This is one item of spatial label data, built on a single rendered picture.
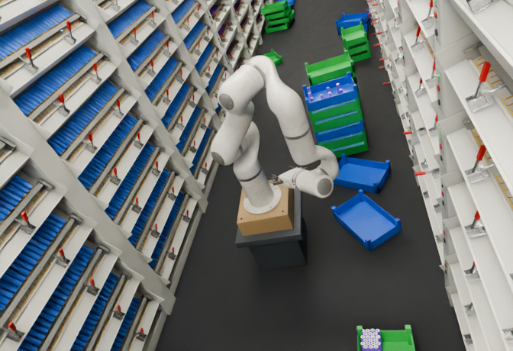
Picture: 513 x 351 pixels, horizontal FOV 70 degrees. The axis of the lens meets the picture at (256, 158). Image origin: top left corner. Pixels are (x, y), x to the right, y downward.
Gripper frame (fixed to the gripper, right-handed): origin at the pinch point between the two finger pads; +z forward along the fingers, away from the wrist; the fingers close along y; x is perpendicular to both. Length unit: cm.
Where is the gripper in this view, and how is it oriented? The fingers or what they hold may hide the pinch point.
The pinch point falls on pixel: (282, 173)
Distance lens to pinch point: 158.4
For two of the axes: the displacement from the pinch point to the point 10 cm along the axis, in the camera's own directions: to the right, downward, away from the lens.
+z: -4.1, -1.1, 9.0
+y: 8.6, -3.7, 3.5
